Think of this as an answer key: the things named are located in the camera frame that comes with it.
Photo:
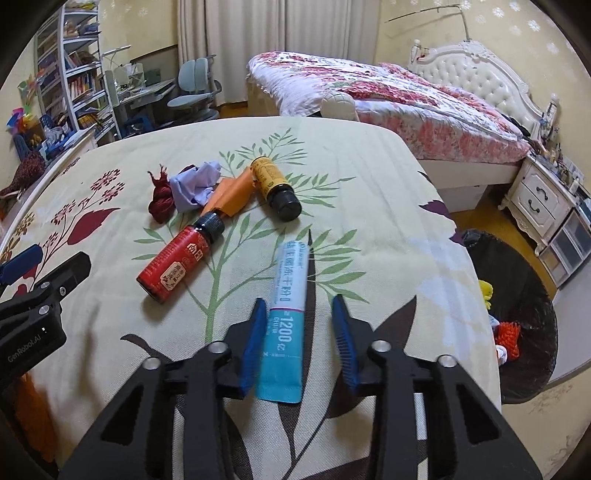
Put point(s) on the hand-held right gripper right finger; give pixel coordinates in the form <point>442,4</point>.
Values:
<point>344,341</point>

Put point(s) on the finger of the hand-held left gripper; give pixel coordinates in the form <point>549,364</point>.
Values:
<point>55,286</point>
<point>18,263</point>

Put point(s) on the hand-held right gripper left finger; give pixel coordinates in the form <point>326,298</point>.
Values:
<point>254,341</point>

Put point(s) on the white and teal sachet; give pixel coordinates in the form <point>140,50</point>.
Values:
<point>288,286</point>

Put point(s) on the red label bottle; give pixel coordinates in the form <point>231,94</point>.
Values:
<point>173,263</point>

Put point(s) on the dark red yarn bundle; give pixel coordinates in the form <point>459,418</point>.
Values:
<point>161,205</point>

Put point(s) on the yellow foam fruit net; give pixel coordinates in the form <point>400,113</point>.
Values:
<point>485,293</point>

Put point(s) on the orange paper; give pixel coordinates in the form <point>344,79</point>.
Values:
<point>228,194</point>

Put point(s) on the white paper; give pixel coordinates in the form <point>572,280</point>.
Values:
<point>502,355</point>

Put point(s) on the red foam fruit net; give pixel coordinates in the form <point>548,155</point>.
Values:
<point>508,339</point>

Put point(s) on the yellow label bottle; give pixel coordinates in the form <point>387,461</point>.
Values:
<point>268,177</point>

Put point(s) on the purple paper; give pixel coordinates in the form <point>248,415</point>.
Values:
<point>189,189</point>

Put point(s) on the round bin with black bag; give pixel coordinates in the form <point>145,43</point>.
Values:
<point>526,295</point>

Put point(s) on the dark red duster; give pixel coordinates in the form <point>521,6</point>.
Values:
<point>27,173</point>

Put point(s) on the colourful plastic toys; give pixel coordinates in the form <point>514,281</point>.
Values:
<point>23,120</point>

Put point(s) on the cream leaf print tablecloth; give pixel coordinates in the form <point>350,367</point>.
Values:
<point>346,184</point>

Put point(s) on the blue plastic stool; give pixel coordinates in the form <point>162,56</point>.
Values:
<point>138,127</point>

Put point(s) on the white storage box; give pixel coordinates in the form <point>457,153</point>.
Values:
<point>461,196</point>

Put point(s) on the white bookshelf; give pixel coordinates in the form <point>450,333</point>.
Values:
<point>78,83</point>

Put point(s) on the grey study desk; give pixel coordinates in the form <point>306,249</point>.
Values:
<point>147,90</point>

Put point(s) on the white desk lamp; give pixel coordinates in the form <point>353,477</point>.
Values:
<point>115,51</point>

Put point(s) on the white nightstand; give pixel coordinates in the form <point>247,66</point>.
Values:
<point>535,198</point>

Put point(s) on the clear plastic drawer unit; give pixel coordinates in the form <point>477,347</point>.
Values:
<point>568,244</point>

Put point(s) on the pink floral quilt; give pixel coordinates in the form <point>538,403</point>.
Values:
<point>392,101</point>

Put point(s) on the light blue desk chair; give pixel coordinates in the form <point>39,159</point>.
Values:
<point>194,74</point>

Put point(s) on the pile of nightstand clutter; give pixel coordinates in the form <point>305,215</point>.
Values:
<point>558,147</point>

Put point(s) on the beige pleated curtain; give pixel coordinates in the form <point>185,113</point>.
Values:
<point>332,27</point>
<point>212,27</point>

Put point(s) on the white bed with tufted headboard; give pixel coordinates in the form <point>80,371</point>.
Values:
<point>485,69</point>

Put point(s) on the metal net rod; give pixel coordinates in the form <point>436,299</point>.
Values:
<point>429,10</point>

